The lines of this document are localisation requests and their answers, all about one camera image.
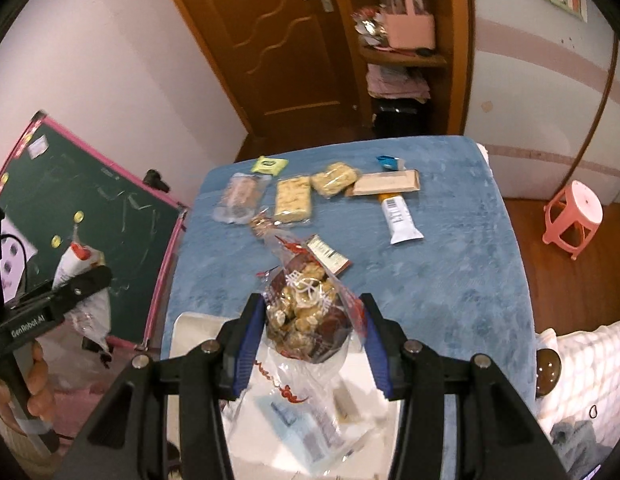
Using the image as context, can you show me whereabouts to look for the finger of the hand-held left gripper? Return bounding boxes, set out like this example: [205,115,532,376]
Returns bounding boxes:
[50,264,114,319]

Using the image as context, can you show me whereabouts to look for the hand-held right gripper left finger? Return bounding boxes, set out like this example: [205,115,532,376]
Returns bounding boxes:
[52,292,271,480]

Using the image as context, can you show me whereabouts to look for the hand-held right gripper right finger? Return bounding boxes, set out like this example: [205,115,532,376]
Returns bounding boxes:
[359,292,573,480]

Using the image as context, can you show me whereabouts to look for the white red snack packet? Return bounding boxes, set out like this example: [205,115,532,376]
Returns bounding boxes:
[52,240,113,361]

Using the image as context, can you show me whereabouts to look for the white tray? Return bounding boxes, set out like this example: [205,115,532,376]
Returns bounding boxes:
[171,311,405,480]

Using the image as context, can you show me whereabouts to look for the clear bag of brown snacks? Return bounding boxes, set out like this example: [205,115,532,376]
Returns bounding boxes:
[222,210,378,476]

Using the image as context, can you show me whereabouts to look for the round rice cake packet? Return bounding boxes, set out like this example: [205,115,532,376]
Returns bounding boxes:
[310,161,363,200]

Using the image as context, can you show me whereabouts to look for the person's left hand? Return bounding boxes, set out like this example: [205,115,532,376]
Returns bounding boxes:
[0,341,58,427]

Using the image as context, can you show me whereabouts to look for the brown packet with white label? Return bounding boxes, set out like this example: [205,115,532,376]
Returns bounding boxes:
[306,234,351,273]

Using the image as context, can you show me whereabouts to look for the blue plush blanket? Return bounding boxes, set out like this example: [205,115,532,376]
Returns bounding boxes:
[160,135,538,401]

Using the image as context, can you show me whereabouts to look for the black clamp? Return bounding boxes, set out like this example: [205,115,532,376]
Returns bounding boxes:
[142,169,171,192]

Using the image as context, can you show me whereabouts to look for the white tube with orange cap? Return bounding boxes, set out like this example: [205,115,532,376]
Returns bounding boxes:
[379,192,425,246]

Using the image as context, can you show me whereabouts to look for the clear pink sausage packet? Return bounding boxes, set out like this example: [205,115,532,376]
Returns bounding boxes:
[212,172,271,225]

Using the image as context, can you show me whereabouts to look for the rectangular yellow rice crisp packet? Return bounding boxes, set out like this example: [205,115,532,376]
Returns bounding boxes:
[272,175,313,224]

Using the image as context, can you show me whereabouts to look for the beige wafer packet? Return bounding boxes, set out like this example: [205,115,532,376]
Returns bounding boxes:
[345,169,421,198]

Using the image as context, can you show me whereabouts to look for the green snack packet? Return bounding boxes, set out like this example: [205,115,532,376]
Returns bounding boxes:
[251,156,289,176]

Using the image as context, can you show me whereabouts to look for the grey cloth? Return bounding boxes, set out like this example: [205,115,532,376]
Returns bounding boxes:
[547,417,598,471]

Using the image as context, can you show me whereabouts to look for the white plaid bedding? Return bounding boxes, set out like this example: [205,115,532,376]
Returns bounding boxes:
[534,317,620,480]

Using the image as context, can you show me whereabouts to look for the black suitcase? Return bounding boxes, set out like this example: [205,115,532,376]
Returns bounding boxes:
[372,97,431,138]

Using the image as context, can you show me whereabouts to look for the pink plastic stool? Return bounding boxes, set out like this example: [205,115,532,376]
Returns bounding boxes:
[542,180,604,261]

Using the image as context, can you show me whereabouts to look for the folded pink clothes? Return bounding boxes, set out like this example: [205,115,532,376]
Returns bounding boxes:
[365,63,431,100]

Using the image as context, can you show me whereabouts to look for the wooden door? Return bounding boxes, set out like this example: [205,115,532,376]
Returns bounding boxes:
[152,0,363,136]

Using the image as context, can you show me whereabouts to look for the wooden shelf cabinet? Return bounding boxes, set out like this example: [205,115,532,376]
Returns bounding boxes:
[337,0,475,138]

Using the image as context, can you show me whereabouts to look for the brown hoop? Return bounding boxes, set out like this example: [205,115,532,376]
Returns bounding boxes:
[572,30,620,188]

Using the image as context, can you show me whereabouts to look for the pink handbag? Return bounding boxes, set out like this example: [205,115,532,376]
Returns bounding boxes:
[382,0,437,50]

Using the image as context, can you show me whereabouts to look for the shiny foil packets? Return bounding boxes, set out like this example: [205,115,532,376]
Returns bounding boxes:
[351,6,391,48]

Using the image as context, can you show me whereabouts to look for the black cable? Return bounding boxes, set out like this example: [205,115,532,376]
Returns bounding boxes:
[2,235,41,306]

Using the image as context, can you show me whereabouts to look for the green chalkboard with pink frame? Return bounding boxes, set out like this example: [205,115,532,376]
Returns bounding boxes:
[0,110,191,356]

